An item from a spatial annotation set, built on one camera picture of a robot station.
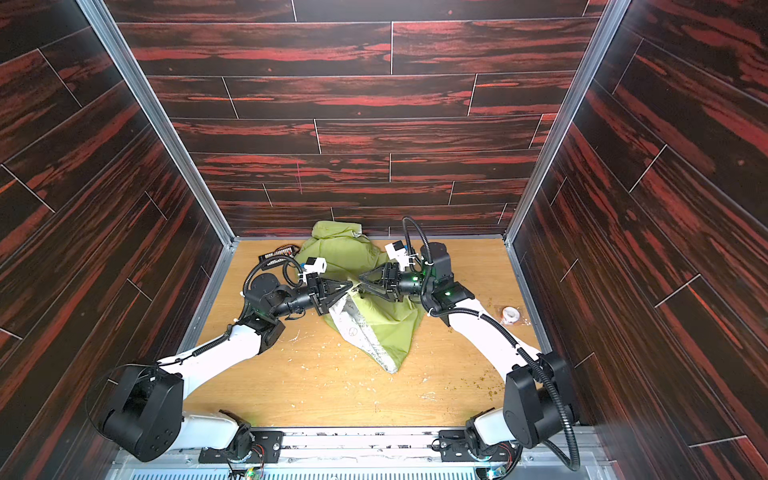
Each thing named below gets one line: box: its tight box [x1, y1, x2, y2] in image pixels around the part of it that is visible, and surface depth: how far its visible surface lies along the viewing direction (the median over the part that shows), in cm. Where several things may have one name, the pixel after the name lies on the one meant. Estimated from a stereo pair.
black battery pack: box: [258, 244, 301, 271], surface depth 114 cm
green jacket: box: [296, 221, 422, 373], surface depth 92 cm
